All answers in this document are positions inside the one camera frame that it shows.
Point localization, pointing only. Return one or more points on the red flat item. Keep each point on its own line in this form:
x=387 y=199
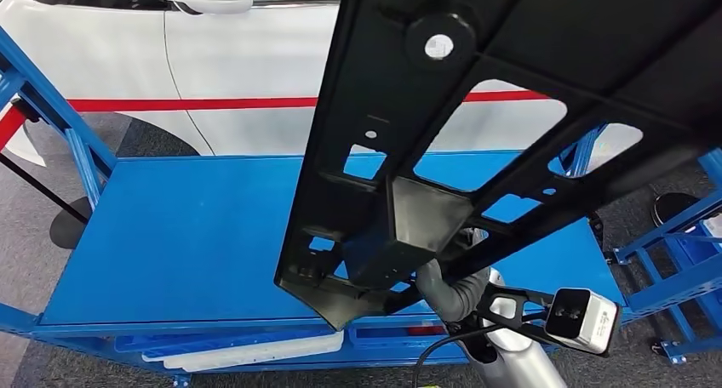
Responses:
x=426 y=330

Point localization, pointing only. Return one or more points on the white plastic bin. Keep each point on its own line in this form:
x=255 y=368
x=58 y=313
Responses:
x=220 y=366
x=271 y=349

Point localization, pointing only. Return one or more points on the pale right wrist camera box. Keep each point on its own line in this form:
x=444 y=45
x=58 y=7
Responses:
x=581 y=320

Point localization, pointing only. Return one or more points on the black round stand base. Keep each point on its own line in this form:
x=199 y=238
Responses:
x=677 y=208

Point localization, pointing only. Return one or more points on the black plastic plate bracket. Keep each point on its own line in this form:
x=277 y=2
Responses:
x=366 y=64

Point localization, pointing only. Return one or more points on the white car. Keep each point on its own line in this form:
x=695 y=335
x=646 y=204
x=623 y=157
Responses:
x=237 y=53

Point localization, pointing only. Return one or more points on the grey belt stanchion post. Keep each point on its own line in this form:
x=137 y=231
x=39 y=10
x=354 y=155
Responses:
x=25 y=110

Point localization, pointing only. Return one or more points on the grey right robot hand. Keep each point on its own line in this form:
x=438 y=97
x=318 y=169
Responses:
x=437 y=289

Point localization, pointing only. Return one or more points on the black belt stanchion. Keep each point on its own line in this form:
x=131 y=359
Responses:
x=67 y=227

